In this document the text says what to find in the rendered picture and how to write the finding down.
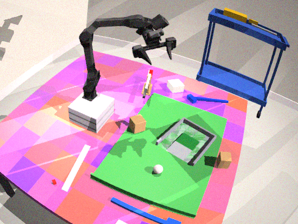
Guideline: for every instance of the white golf ball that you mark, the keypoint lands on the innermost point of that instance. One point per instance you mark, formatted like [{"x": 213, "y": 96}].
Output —
[{"x": 158, "y": 169}]

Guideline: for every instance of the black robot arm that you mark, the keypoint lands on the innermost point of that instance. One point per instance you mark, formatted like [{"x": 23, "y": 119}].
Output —
[{"x": 143, "y": 24}]

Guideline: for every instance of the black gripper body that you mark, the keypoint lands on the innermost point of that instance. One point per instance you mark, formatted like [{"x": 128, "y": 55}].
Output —
[{"x": 153, "y": 44}]

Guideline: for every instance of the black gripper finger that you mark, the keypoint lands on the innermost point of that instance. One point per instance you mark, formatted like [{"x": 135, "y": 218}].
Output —
[
  {"x": 142, "y": 54},
  {"x": 169, "y": 48}
]

